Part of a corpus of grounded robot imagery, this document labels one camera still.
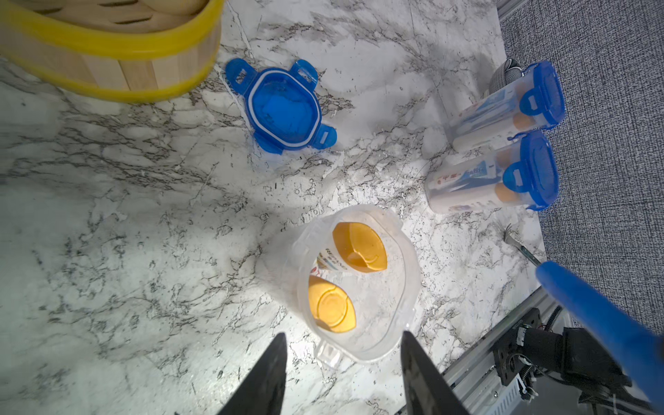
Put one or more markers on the orange cap bottle front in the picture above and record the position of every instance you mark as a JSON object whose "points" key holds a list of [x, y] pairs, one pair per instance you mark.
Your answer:
{"points": [[331, 307]]}

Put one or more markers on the clear cup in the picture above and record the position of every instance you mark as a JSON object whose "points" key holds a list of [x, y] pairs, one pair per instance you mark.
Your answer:
{"points": [[384, 301], [494, 117], [473, 185]]}

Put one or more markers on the grey bowl with stones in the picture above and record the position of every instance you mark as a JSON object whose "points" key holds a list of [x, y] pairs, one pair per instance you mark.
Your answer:
{"points": [[507, 73]]}

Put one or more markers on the orange cap bottle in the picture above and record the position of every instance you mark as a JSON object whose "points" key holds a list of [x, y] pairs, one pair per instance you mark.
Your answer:
{"points": [[354, 247], [331, 307]]}

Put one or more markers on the green handled fork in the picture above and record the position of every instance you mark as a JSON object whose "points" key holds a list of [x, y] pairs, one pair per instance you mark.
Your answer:
{"points": [[509, 239]]}

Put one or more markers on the aluminium front rail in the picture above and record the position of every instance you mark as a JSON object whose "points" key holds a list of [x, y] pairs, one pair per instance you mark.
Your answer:
{"points": [[474, 380]]}

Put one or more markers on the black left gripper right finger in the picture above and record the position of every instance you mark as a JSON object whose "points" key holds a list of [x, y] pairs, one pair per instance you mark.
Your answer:
{"points": [[426, 391]]}

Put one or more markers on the blue lid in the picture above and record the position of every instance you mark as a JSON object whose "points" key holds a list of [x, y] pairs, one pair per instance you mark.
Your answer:
{"points": [[543, 99], [281, 106], [529, 170]]}

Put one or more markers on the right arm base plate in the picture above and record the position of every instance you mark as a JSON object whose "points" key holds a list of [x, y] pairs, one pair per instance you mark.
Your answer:
{"points": [[507, 347]]}

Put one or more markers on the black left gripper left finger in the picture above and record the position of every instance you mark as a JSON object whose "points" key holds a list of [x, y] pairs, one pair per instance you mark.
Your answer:
{"points": [[263, 390]]}

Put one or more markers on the clear cup back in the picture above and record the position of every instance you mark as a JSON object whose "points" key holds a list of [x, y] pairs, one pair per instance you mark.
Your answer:
{"points": [[473, 185]]}

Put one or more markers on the yellow steamer basket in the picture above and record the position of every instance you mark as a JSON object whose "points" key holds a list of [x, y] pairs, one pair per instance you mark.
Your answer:
{"points": [[123, 51]]}

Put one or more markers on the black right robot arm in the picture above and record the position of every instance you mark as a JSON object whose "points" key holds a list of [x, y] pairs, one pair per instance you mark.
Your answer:
{"points": [[575, 358]]}

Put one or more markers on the blue toothbrush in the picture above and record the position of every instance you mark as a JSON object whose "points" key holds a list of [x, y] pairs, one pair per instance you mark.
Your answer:
{"points": [[638, 350]]}

